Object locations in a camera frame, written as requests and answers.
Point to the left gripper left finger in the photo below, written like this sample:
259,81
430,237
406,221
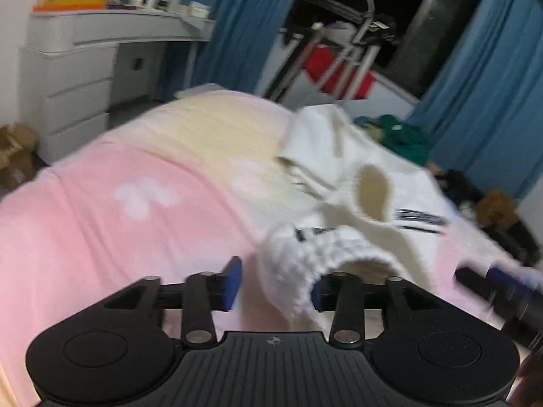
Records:
205,293

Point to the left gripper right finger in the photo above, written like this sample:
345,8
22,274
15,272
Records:
343,294

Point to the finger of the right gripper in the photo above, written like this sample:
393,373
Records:
518,305

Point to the white sweatpants with black stripe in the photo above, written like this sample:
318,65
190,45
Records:
376,215

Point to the person's hand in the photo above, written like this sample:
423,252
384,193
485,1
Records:
529,391

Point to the brown cardboard box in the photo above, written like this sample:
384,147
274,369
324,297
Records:
496,209

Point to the pastel multicolour bed blanket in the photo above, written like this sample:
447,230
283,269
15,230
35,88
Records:
180,190

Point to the black garment pile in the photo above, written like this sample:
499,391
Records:
458,188

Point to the green garment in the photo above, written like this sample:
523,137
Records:
402,138

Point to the right blue curtain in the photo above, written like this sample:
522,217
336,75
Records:
484,110

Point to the blue curtain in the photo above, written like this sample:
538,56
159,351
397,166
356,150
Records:
484,110
241,41

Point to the cardboard boxes on floor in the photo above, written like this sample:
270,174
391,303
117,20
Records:
18,143

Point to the white dressing table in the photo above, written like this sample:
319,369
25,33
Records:
66,68

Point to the white tissue box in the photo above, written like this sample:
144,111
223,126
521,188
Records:
198,10

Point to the dark window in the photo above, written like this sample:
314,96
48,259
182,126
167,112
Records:
421,33

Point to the left blue curtain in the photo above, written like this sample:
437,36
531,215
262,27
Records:
241,41

